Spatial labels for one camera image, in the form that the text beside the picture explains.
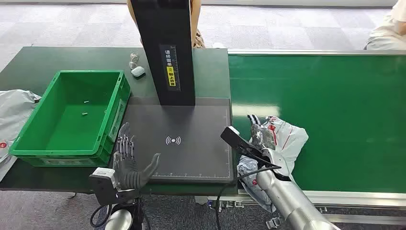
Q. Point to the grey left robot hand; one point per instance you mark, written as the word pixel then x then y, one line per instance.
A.
pixel 127 162

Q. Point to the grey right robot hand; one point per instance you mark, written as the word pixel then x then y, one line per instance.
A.
pixel 262 136

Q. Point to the grey red-printed plastic package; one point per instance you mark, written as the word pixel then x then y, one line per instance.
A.
pixel 291 139

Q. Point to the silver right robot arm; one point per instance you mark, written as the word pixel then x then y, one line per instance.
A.
pixel 285 193

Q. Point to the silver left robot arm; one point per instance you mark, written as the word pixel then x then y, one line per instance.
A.
pixel 119 220

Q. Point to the green conveyor belt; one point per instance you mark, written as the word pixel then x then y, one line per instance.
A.
pixel 333 111

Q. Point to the black scanner machine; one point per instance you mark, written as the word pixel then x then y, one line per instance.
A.
pixel 168 31

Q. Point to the green plastic crate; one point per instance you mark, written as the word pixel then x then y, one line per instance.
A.
pixel 73 133

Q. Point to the white earbuds case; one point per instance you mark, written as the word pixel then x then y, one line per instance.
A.
pixel 138 71

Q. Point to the crumpled clear wrapper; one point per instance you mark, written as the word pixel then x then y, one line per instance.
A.
pixel 134 60

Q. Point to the grey plastic mailer bag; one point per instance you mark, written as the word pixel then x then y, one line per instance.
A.
pixel 12 111

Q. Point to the dark green table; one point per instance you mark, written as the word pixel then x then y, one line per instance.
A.
pixel 47 58

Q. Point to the person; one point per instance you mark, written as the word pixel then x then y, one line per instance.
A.
pixel 195 16
pixel 387 35

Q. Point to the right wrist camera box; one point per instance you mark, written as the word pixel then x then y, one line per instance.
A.
pixel 233 138

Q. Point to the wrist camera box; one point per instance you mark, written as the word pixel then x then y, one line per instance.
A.
pixel 103 187
pixel 233 138

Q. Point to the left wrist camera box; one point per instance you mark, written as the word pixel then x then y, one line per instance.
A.
pixel 103 187

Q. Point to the metal conveyor bracket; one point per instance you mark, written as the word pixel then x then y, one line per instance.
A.
pixel 272 223

